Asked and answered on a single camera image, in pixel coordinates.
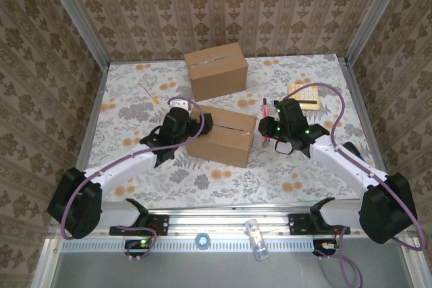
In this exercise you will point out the pink utility knife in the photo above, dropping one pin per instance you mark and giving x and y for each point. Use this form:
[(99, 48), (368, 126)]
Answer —
[(266, 108)]

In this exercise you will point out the brown cardboard box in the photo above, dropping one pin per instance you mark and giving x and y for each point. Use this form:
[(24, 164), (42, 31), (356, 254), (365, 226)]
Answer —
[(216, 72), (219, 143)]

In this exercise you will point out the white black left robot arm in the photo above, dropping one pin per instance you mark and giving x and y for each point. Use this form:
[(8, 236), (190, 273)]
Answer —
[(118, 166)]

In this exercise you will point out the cream calculator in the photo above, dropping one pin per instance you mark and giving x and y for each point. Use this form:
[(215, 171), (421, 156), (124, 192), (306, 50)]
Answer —
[(303, 95)]

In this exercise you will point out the yellow pen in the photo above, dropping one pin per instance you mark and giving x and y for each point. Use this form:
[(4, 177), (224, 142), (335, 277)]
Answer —
[(150, 93)]

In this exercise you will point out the floral table cover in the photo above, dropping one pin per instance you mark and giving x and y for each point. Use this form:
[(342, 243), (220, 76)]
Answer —
[(189, 197)]

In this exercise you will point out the blue and black tool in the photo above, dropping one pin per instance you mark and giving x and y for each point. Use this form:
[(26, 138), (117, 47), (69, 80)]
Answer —
[(354, 151)]

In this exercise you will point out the clear plastic bottle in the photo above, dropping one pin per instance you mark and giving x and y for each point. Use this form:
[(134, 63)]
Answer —
[(256, 239)]

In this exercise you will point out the round white blue cap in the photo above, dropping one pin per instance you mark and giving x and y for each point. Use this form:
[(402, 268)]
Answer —
[(202, 241)]

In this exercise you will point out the aluminium table side rail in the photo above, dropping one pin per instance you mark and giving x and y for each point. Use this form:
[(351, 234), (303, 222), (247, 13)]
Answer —
[(361, 116), (88, 126)]

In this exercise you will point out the aluminium mounting rail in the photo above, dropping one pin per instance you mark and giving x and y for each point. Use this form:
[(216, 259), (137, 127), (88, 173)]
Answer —
[(219, 220)]

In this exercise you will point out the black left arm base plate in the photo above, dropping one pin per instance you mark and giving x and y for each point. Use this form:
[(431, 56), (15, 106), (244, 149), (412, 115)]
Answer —
[(162, 224)]

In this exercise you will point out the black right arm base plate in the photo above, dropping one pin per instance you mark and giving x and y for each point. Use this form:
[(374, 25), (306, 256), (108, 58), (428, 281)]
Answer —
[(294, 225)]

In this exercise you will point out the aluminium frame post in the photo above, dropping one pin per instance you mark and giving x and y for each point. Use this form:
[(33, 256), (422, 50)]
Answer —
[(371, 15), (77, 21)]

